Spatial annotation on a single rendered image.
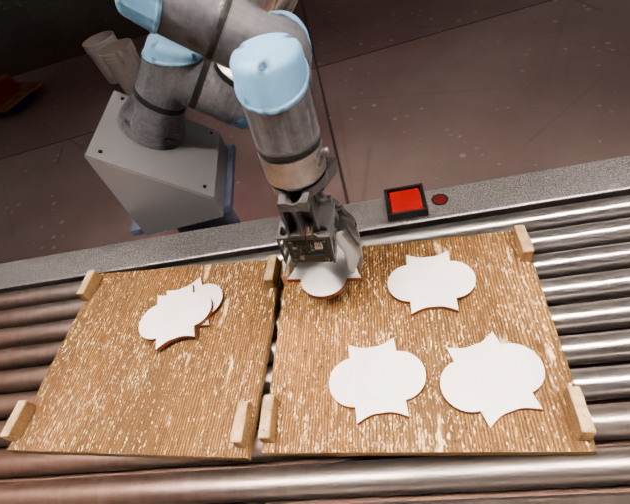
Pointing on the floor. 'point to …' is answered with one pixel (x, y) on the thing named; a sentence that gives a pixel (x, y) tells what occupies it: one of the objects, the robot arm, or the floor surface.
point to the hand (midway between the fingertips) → (326, 262)
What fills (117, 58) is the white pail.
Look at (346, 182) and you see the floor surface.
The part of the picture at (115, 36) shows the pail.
